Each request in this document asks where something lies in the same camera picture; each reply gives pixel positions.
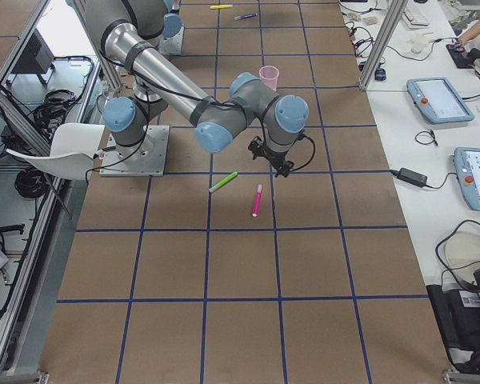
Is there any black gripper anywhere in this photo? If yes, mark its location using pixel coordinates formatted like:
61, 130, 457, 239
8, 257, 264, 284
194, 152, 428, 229
248, 136, 294, 178

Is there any pink marker pen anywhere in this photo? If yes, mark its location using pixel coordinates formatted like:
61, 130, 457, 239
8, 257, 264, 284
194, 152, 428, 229
251, 184, 262, 218

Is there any purple marker pen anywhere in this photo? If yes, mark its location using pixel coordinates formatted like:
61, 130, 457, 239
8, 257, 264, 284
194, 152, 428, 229
234, 13, 258, 21

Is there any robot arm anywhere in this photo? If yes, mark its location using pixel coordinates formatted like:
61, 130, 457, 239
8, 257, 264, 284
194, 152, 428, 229
162, 0, 182, 38
84, 1, 309, 177

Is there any pink mesh cup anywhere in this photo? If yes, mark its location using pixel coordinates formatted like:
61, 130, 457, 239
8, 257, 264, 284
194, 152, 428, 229
258, 65, 280, 91

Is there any green marker pen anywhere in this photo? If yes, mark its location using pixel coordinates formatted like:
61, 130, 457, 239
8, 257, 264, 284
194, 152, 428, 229
209, 172, 238, 194

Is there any black power adapter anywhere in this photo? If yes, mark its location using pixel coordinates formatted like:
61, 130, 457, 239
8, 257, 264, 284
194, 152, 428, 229
390, 167, 427, 188

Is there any upper teach pendant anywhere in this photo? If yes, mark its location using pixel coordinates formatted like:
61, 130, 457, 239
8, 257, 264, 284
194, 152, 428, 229
406, 77, 474, 124

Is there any teach pendant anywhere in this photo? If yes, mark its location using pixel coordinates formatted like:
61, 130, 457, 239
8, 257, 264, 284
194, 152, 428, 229
406, 77, 474, 124
454, 147, 480, 211

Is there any yellow marker pen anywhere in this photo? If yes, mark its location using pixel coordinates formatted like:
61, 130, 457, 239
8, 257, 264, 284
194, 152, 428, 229
210, 4, 234, 10

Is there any lower teach pendant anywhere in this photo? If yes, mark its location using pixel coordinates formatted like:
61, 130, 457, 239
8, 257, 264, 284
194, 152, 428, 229
454, 147, 480, 211

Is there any round white disc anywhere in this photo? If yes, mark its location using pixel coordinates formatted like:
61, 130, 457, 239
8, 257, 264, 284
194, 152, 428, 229
445, 232, 480, 285

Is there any black device with label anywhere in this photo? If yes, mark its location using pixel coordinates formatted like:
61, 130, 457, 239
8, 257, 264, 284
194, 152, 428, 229
426, 268, 480, 374

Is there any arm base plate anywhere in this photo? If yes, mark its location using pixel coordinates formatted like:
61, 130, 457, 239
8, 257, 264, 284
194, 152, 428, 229
99, 125, 170, 177
158, 25, 184, 56

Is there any small black cable loop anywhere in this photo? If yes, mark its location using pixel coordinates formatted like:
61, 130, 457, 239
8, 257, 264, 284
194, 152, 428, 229
414, 129, 438, 147

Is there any aluminium frame post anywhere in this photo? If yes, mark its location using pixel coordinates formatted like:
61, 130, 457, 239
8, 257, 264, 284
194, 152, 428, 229
358, 0, 407, 91

